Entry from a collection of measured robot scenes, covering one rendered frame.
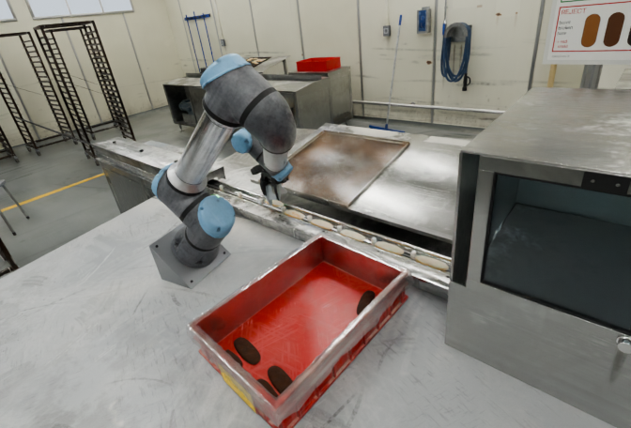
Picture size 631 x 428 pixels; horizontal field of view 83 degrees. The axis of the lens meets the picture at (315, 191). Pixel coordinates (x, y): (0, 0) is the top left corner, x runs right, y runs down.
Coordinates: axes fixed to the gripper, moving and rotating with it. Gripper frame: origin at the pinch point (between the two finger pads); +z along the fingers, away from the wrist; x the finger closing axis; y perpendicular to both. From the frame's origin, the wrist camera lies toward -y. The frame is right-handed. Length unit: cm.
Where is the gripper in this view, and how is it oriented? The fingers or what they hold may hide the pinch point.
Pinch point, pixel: (273, 199)
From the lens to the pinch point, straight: 144.6
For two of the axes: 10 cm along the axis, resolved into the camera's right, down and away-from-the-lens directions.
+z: 1.1, 8.9, 4.4
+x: 6.4, -4.0, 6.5
